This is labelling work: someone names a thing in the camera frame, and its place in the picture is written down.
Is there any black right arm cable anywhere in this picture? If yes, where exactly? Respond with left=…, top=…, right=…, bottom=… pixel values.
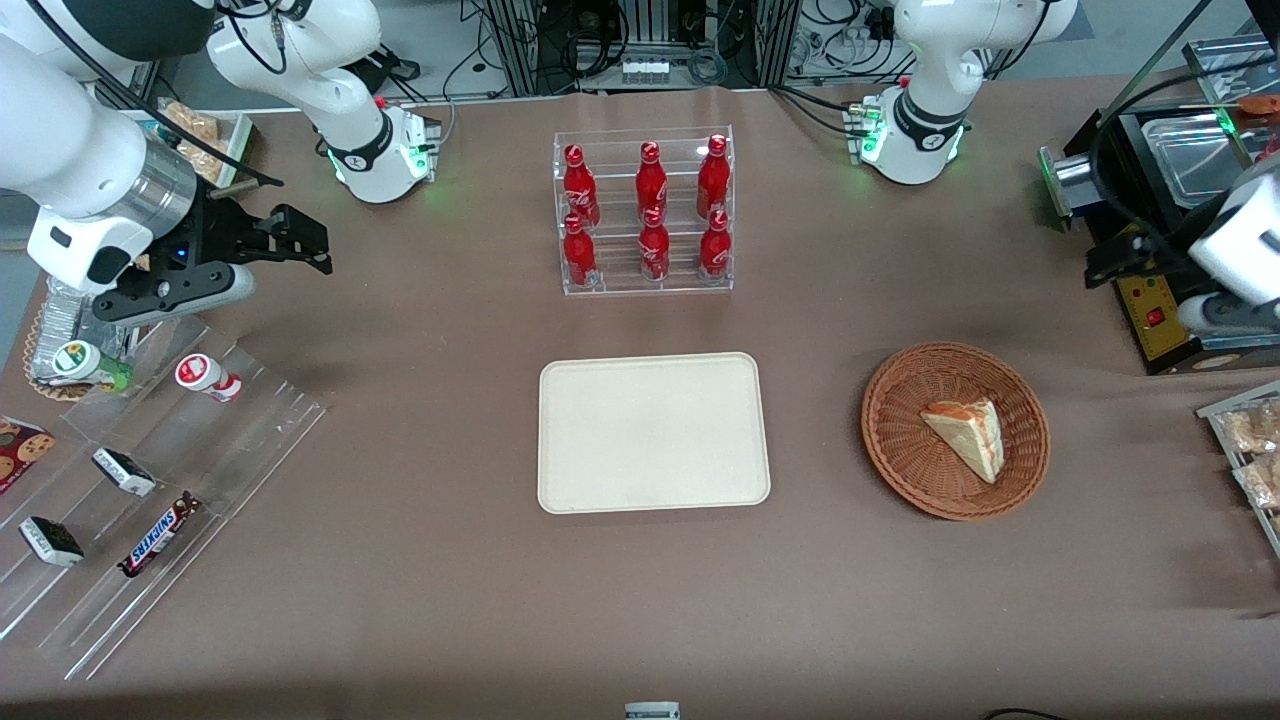
left=25, top=0, right=286, bottom=189

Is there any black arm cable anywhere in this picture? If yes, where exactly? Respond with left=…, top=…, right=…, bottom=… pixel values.
left=25, top=0, right=286, bottom=189
left=1088, top=68, right=1280, bottom=253

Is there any cream plastic tray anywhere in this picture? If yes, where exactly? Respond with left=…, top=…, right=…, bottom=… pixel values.
left=537, top=351, right=772, bottom=515

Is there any clear acrylic stepped shelf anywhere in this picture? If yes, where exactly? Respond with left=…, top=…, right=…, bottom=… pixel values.
left=0, top=315, right=331, bottom=682

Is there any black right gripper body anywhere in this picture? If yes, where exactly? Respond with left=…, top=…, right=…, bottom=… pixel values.
left=178, top=195, right=284, bottom=271

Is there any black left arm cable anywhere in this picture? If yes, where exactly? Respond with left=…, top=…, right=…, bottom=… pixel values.
left=1088, top=68, right=1280, bottom=253

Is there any black white snack box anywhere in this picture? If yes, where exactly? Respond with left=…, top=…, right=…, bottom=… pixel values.
left=19, top=516, right=86, bottom=569
left=92, top=447, right=158, bottom=498

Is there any black fryer machine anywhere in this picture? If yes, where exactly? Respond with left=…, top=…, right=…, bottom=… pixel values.
left=1038, top=100, right=1280, bottom=377

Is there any clear acrylic bottle rack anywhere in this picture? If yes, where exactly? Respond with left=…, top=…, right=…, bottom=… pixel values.
left=552, top=125, right=736, bottom=297

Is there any steel fryer pan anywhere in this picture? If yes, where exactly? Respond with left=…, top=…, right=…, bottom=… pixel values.
left=1140, top=112, right=1256, bottom=213

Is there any white tray of bread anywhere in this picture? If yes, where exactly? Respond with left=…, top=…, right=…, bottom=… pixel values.
left=130, top=98, right=256, bottom=193

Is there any green capped yogurt bottle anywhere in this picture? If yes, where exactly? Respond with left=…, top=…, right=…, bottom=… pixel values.
left=52, top=340, right=134, bottom=393

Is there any clear bag of snacks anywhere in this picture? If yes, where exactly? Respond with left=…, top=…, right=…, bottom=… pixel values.
left=1233, top=455, right=1280, bottom=511
left=1222, top=398, right=1280, bottom=456

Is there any brown wicker basket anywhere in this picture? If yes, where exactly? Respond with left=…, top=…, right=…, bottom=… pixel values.
left=861, top=342, right=1051, bottom=521

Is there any chocolate chip cookie pack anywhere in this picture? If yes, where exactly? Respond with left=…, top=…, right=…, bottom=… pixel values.
left=0, top=416, right=57, bottom=496

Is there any clear plastic water bottle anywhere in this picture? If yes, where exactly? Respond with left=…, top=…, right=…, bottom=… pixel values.
left=35, top=275, right=136, bottom=381

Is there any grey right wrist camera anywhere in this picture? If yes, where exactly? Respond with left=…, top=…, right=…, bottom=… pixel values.
left=92, top=260, right=257, bottom=328

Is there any aluminium equipment frame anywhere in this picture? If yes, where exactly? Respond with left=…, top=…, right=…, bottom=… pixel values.
left=470, top=0, right=811, bottom=99

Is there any red cola bottle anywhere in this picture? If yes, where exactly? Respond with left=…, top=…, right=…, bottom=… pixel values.
left=562, top=214, right=599, bottom=289
left=563, top=144, right=602, bottom=229
left=696, top=134, right=732, bottom=219
left=639, top=208, right=672, bottom=284
left=636, top=141, right=669, bottom=223
left=699, top=209, right=732, bottom=282

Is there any grey metal rod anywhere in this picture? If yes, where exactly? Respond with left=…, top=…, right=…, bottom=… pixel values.
left=1097, top=0, right=1216, bottom=129

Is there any grey tray of snack packs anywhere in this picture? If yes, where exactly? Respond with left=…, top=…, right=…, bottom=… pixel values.
left=1196, top=379, right=1280, bottom=558

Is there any small flat wicker basket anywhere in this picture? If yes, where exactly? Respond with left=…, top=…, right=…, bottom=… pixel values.
left=22, top=295, right=131, bottom=403

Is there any snickers chocolate bar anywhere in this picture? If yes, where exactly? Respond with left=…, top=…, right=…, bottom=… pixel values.
left=118, top=491, right=204, bottom=579

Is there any red capped yogurt bottle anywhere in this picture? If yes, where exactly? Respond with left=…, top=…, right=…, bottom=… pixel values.
left=175, top=353, right=244, bottom=404

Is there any triangular sandwich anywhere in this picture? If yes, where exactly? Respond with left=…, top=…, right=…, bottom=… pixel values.
left=920, top=398, right=1005, bottom=485

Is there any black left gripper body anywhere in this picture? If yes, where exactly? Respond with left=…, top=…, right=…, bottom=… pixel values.
left=1103, top=224, right=1198, bottom=288

